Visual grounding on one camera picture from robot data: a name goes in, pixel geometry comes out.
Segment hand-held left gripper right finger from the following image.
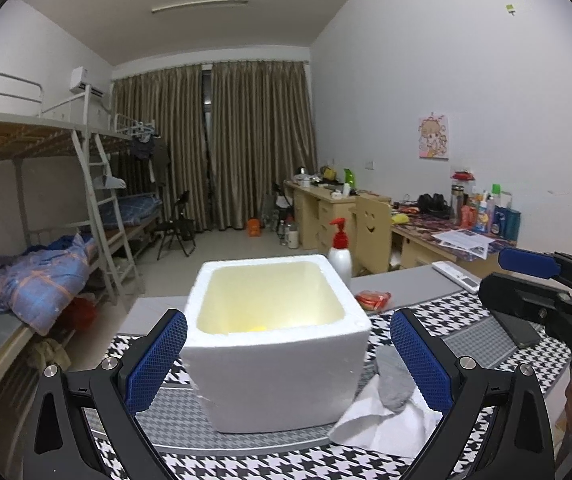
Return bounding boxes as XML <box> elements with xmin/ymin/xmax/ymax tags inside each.
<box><xmin>389</xmin><ymin>308</ymin><xmax>557</xmax><ymax>480</ymax></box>

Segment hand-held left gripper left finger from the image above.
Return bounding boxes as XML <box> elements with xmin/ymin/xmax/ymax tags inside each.
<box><xmin>21</xmin><ymin>308</ymin><xmax>189</xmax><ymax>480</ymax></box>

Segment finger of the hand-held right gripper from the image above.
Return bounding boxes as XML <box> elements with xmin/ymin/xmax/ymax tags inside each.
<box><xmin>497</xmin><ymin>247</ymin><xmax>572</xmax><ymax>287</ymax></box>
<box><xmin>478</xmin><ymin>271</ymin><xmax>572</xmax><ymax>349</ymax></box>

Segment grey sock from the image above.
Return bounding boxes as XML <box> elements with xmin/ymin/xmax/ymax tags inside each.
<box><xmin>372</xmin><ymin>346</ymin><xmax>419</xmax><ymax>411</ymax></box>

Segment white tissue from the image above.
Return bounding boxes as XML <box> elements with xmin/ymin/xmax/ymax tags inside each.
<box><xmin>328</xmin><ymin>375</ymin><xmax>444</xmax><ymax>458</ymax></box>

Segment white foam box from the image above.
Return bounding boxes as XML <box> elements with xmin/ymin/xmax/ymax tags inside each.
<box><xmin>178</xmin><ymin>254</ymin><xmax>373</xmax><ymax>435</ymax></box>

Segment black smartphone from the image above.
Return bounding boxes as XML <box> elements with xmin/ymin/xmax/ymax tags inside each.
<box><xmin>488</xmin><ymin>310</ymin><xmax>542</xmax><ymax>348</ymax></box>

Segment printed paper sheets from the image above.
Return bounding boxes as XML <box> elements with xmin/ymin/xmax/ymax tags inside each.
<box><xmin>433</xmin><ymin>229</ymin><xmax>496</xmax><ymax>261</ymax></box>

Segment cluster of toiletry bottles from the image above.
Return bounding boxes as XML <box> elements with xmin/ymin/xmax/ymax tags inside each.
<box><xmin>448</xmin><ymin>170</ymin><xmax>522</xmax><ymax>241</ymax></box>

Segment white remote control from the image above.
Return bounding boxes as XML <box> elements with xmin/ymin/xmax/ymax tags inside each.
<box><xmin>432</xmin><ymin>261</ymin><xmax>484</xmax><ymax>293</ymax></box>

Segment red snack packet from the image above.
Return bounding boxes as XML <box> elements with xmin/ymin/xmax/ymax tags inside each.
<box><xmin>355</xmin><ymin>290</ymin><xmax>392</xmax><ymax>313</ymax></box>

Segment red cloth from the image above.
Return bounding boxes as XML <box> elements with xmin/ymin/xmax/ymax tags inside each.
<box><xmin>61</xmin><ymin>297</ymin><xmax>98</xmax><ymax>331</ymax></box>

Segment black bag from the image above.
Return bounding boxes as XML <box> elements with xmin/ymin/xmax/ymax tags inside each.
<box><xmin>417</xmin><ymin>192</ymin><xmax>452</xmax><ymax>218</ymax></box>

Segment olive cloth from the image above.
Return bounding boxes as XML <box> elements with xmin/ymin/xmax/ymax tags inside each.
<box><xmin>28</xmin><ymin>339</ymin><xmax>69</xmax><ymax>376</ymax></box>

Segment wooden desk patterned cover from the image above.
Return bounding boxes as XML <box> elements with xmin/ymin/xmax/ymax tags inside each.
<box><xmin>391</xmin><ymin>210</ymin><xmax>517</xmax><ymax>281</ymax></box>

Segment black folding chair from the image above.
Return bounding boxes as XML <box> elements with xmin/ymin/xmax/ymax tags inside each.
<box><xmin>156</xmin><ymin>191</ymin><xmax>197</xmax><ymax>261</ymax></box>

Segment white lotion pump bottle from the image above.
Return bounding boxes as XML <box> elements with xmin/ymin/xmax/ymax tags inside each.
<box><xmin>327</xmin><ymin>217</ymin><xmax>353</xmax><ymax>286</ymax></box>

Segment wooden chair with smiley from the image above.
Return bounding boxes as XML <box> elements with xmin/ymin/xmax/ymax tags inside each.
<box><xmin>355</xmin><ymin>194</ymin><xmax>393</xmax><ymax>276</ymax></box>

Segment blue plaid quilt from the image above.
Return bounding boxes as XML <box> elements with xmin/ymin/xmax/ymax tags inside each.
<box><xmin>0</xmin><ymin>232</ymin><xmax>97</xmax><ymax>336</ymax></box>

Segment white bunk ladder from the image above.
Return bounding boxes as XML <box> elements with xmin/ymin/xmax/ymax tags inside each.
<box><xmin>72</xmin><ymin>130</ymin><xmax>139</xmax><ymax>306</ymax></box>

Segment white metal bunk bed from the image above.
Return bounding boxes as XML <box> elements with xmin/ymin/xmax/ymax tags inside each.
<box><xmin>91</xmin><ymin>110</ymin><xmax>167</xmax><ymax>246</ymax></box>
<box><xmin>0</xmin><ymin>65</ymin><xmax>142</xmax><ymax>401</ymax></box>

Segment houndstooth tablecloth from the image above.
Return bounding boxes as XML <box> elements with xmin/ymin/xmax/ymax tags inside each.
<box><xmin>81</xmin><ymin>287</ymin><xmax>572</xmax><ymax>480</ymax></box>

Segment wooden desk with drawers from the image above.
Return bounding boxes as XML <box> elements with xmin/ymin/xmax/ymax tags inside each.
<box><xmin>284</xmin><ymin>180</ymin><xmax>357</xmax><ymax>251</ymax></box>

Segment hanging dark clothes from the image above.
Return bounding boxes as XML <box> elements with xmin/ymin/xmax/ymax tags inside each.
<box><xmin>128</xmin><ymin>137</ymin><xmax>171</xmax><ymax>186</ymax></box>

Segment brown curtain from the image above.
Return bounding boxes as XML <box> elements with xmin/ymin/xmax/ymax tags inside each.
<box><xmin>111</xmin><ymin>62</ymin><xmax>208</xmax><ymax>233</ymax></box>
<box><xmin>209</xmin><ymin>60</ymin><xmax>317</xmax><ymax>233</ymax></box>

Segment white air conditioner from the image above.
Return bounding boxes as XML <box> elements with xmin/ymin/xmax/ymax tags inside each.
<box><xmin>68</xmin><ymin>66</ymin><xmax>106</xmax><ymax>98</ymax></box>

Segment ceiling light tube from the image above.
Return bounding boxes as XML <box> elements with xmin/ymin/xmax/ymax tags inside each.
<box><xmin>151</xmin><ymin>0</ymin><xmax>249</xmax><ymax>15</ymax></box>

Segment cartoon wall poster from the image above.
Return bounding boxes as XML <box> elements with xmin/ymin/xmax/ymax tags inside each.
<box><xmin>418</xmin><ymin>114</ymin><xmax>451</xmax><ymax>160</ymax></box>

